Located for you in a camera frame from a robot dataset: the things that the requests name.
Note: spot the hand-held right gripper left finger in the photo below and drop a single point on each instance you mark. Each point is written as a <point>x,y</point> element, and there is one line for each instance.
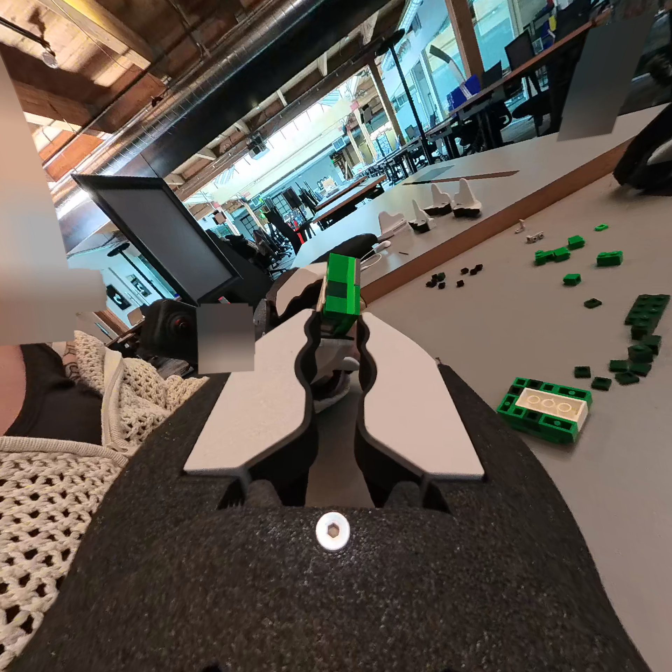
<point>252,399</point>

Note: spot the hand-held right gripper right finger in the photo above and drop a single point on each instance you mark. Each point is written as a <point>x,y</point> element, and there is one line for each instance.
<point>420,414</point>

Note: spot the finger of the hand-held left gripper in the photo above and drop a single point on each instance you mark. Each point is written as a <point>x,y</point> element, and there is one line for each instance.
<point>302,281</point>
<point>330,353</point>

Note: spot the green cube lego build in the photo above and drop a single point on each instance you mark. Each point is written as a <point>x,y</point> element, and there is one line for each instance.
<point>341,299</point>

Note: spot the small bright green lego brick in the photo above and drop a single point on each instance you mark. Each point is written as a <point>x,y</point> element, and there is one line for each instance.
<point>572,279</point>

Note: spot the scattered small black lego pieces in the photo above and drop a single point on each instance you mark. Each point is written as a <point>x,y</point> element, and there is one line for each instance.
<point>440,281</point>

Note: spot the bright green joined lego bricks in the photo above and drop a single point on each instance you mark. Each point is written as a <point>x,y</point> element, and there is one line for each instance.
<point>551,255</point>

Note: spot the pile of dark green lego pieces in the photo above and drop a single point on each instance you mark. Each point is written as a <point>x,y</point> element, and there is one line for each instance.
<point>645,309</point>

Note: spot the black office chair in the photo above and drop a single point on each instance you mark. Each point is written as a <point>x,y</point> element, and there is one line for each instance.
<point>283,231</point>

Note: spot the large black framed screen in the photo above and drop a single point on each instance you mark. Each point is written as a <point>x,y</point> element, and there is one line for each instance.
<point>168,236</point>

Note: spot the wooden top desk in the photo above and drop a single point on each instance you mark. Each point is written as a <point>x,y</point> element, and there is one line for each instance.
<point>351,191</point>

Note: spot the black top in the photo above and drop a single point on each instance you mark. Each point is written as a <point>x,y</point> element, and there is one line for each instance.
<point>57,399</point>

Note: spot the black floor lamp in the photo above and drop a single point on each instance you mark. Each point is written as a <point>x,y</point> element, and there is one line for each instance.
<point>409,99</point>

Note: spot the hanging light bulb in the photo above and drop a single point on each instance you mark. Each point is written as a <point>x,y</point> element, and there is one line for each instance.
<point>50,56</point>

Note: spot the spare hand-held gripper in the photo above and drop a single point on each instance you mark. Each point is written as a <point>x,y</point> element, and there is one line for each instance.
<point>638,157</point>

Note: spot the green lego frame build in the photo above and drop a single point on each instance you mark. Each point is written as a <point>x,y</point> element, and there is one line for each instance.
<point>546,422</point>

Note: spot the studded grey lego bracket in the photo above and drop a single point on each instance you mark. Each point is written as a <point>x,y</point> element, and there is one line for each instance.
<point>535,237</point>

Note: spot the silver ventilation duct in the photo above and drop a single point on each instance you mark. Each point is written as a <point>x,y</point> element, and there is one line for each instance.
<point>236,57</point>

